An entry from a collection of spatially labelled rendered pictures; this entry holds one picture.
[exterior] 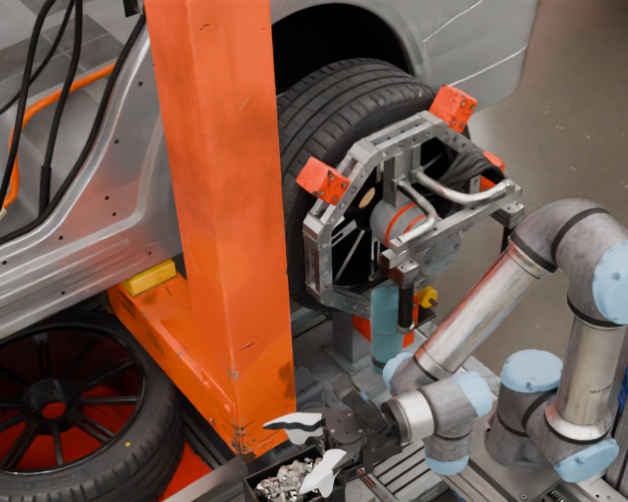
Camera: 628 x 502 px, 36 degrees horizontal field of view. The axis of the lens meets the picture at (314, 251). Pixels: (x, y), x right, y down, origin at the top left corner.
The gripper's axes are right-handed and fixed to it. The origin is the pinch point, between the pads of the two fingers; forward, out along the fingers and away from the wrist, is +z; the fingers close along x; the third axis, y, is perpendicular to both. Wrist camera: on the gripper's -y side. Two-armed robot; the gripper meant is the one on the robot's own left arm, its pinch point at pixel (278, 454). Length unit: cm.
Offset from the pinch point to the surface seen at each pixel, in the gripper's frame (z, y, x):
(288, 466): -16, 60, 53
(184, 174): -6, -18, 60
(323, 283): -40, 33, 81
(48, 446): 35, 82, 112
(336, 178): -44, 3, 78
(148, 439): 11, 63, 81
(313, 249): -39, 25, 84
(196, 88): -8, -39, 48
